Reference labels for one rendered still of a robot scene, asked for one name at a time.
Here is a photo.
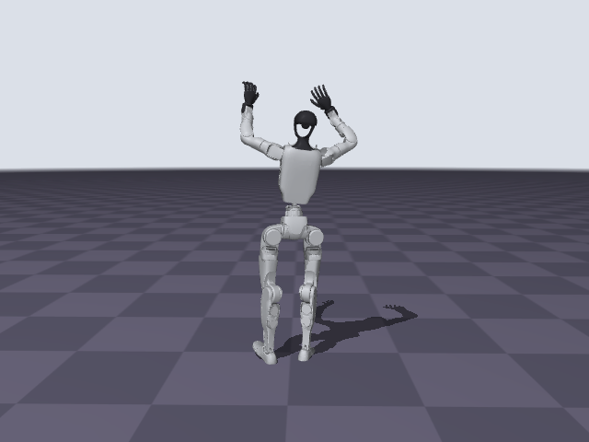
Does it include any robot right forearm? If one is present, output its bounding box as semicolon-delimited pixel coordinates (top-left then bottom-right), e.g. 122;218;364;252
327;110;357;143

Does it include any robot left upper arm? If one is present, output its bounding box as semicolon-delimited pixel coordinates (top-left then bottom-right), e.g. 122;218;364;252
240;131;284;160

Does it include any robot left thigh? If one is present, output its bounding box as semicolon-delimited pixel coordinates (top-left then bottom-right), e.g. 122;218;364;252
259;224;283;304

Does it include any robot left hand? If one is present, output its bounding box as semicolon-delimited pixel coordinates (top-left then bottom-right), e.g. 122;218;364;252
241;81;259;113

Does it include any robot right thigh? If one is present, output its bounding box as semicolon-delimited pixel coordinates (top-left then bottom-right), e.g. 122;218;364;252
299;225;324;302

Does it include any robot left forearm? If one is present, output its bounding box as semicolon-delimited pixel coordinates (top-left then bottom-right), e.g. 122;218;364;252
240;105;254;137

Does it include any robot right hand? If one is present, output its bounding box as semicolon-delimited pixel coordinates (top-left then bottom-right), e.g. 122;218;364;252
310;85;338;118

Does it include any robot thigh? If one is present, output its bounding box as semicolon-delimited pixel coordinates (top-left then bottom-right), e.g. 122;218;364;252
259;224;283;304
299;225;324;302

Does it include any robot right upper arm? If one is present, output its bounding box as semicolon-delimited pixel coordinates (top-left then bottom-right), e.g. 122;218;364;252
320;136;357;168

